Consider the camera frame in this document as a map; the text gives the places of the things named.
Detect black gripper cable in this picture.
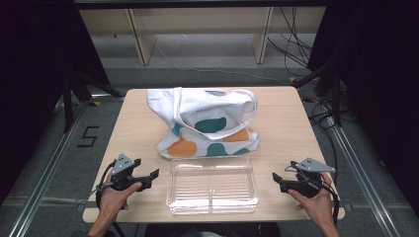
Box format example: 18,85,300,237
95,159,127,237
284,165,341,228

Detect thin pale floor cable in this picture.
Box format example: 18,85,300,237
153,33,292,84

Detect black cables beside stand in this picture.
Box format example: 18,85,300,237
301,94,342,186

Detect white tote bag coloured blobs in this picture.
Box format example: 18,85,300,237
145,86,261,160

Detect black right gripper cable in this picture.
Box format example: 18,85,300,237
284,165,341,228

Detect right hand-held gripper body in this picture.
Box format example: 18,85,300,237
285,157,337,198

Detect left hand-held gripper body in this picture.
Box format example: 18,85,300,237
110,153,146,193

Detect clear plastic tray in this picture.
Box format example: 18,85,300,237
165,155,260,216

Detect light wooden desk frame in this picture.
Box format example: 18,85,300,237
78,6,327,66

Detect person's right hand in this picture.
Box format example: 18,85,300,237
287,171,336,229

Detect bundle of black floor cables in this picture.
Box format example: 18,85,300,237
266,6,314,77

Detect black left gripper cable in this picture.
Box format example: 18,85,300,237
95,159,127,237

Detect aluminium floor rail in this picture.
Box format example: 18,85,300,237
324,112,403,237
7,97,93,237

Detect black metal stand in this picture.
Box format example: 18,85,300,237
60,65,125,133
293,58,344,128

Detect black curtain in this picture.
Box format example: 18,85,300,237
0,0,111,205
307,0,419,208

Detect person's left hand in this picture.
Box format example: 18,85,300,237
98,173,143,216

